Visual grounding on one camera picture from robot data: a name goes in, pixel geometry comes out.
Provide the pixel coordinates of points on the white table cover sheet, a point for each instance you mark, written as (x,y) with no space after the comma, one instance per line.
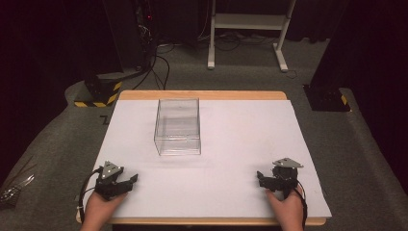
(243,154)

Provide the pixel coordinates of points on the clear plastic box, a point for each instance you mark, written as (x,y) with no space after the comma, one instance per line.
(178,126)

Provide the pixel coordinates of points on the dark equipment rack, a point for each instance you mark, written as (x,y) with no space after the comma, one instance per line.
(141,32)

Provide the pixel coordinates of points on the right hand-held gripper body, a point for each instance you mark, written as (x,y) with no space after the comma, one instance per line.
(285,177)

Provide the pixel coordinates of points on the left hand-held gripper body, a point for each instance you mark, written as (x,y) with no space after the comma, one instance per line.
(108,183)

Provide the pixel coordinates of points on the clear plastic bag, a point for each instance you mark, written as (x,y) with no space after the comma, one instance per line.
(14,189)

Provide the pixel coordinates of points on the person's right hand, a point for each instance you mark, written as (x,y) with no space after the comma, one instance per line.
(287,210)

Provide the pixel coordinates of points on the white metal stand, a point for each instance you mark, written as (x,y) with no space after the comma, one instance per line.
(248,22)

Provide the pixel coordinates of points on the person's left hand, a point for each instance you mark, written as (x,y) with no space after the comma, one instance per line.
(100,210)

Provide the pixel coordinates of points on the black yellow striped stand base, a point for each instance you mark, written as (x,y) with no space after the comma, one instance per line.
(100,88)

